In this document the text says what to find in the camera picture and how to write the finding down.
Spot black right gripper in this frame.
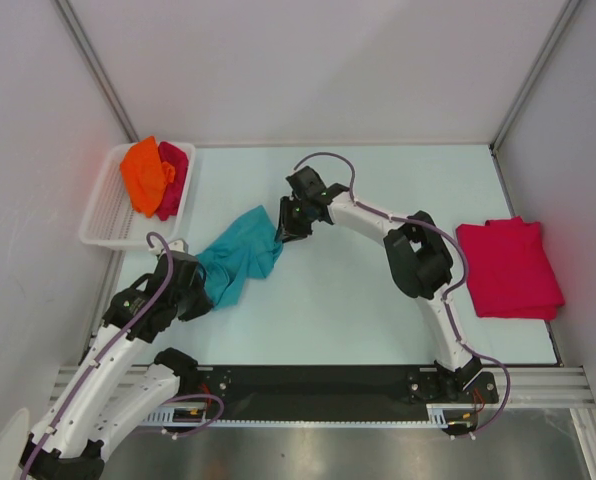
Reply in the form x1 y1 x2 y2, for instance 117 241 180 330
275 196 313 244

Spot teal t shirt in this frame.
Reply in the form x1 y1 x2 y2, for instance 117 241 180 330
196 205 283 310

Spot white perforated plastic basket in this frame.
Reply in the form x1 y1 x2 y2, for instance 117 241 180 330
79 142 196 251

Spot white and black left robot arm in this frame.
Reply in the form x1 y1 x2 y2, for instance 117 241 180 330
20 249 212 479

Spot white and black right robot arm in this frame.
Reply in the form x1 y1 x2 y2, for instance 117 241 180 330
276 166 482 401

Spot crimson t shirt in basket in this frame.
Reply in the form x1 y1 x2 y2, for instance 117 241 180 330
156 141 189 221

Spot orange t shirt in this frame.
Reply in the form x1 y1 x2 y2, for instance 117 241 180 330
119 136 176 218

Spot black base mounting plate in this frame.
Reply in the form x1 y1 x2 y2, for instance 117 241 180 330
174 365 499 419

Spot folded crimson t shirt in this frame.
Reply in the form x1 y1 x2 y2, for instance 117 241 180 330
456 217 565 322

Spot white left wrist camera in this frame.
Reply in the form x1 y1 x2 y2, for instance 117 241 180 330
162 239 189 257

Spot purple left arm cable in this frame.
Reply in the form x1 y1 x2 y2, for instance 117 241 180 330
18 230 225 480

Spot white slotted cable duct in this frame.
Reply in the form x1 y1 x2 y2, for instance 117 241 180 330
139 406 477 435

